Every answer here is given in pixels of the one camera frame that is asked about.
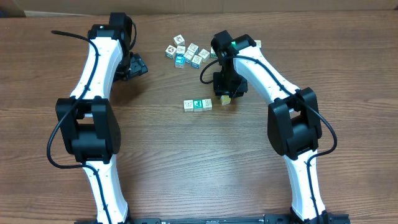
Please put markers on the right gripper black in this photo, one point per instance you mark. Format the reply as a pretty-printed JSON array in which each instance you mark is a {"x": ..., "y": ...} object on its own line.
[{"x": 222, "y": 90}]

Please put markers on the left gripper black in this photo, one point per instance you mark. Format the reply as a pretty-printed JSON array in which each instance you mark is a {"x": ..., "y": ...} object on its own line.
[{"x": 138, "y": 65}]

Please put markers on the yellow block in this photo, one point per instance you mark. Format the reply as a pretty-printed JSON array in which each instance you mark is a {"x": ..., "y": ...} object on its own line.
[{"x": 225, "y": 100}]

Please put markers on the white block red side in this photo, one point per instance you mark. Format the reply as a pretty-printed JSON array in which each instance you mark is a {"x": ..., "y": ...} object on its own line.
[{"x": 207, "y": 104}]

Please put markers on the white block green side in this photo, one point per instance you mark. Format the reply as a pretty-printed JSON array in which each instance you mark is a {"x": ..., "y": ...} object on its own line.
[{"x": 197, "y": 105}]

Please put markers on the white block butterfly picture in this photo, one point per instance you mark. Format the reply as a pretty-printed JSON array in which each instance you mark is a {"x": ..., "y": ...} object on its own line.
[{"x": 188, "y": 106}]

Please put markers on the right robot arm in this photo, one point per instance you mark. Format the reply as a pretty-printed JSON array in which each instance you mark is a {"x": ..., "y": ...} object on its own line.
[{"x": 293, "y": 123}]

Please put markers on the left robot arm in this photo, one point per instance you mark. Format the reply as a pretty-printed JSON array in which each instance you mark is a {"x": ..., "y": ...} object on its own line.
[{"x": 86, "y": 120}]

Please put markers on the white block green letters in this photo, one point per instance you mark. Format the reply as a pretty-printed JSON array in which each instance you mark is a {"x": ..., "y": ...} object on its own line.
[{"x": 213, "y": 54}]

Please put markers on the white block tilted centre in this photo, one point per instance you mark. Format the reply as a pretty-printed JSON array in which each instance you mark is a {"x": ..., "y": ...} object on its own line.
[{"x": 196, "y": 61}]

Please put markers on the block red circle green side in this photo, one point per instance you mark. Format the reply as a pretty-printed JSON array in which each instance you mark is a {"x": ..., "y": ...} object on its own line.
[{"x": 171, "y": 51}]

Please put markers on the white block teal side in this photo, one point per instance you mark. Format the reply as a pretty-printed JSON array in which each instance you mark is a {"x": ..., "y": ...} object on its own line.
[{"x": 188, "y": 55}]

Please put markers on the white block green grid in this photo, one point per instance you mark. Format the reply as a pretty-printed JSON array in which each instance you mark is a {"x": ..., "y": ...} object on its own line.
[{"x": 193, "y": 48}]

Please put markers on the white block teal far right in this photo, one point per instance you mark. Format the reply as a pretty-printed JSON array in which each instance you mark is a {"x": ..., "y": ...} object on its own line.
[{"x": 258, "y": 43}]

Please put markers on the white block behind blue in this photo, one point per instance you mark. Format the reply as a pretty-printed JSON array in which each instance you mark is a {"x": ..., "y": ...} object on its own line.
[{"x": 180, "y": 50}]

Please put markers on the block with red picture top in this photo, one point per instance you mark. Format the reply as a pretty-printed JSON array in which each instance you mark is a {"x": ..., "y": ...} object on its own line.
[{"x": 179, "y": 40}]

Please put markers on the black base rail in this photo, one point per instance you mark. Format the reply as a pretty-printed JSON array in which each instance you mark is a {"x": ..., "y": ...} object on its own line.
[{"x": 211, "y": 221}]

